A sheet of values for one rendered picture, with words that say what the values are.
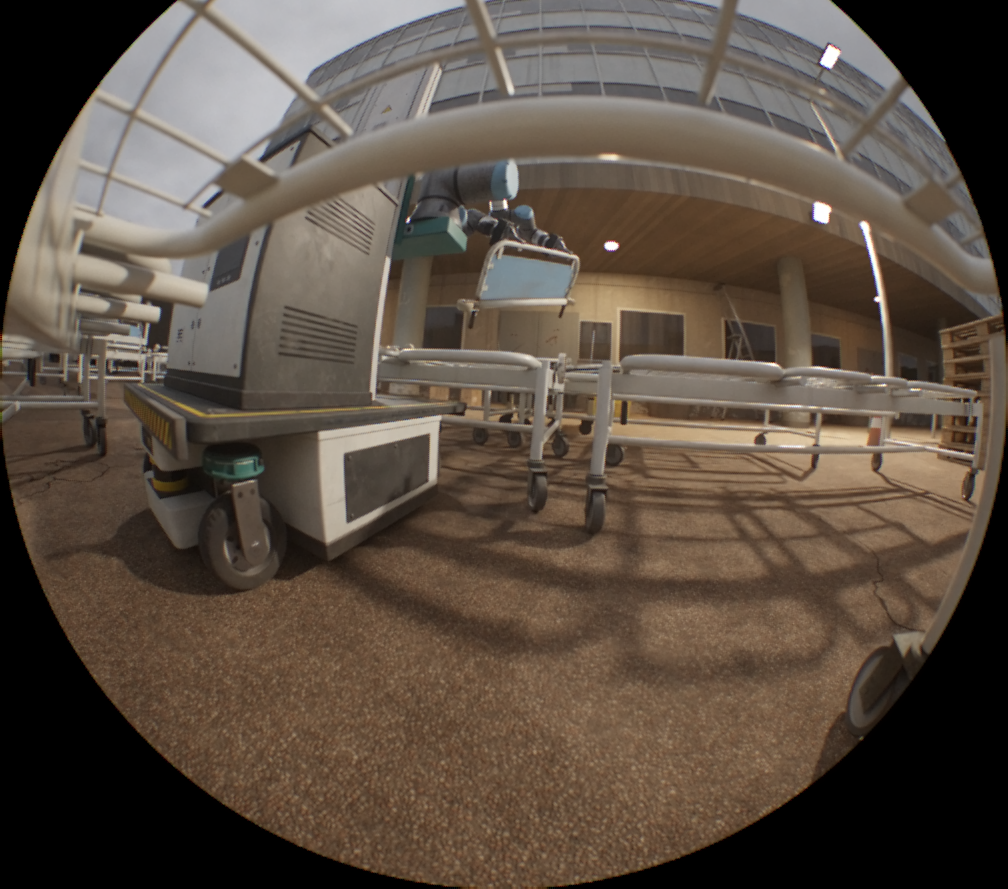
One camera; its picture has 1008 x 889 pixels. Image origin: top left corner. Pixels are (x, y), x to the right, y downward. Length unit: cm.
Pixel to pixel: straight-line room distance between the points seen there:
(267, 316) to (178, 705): 57
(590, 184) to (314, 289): 452
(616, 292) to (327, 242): 731
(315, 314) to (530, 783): 73
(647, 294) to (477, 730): 776
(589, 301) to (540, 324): 130
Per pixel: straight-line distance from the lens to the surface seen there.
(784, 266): 719
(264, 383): 54
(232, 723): 48
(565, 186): 486
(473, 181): 108
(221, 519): 56
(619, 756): 44
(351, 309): 68
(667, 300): 787
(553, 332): 738
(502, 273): 131
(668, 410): 622
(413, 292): 628
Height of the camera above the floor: 38
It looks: level
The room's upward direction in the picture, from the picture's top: 4 degrees clockwise
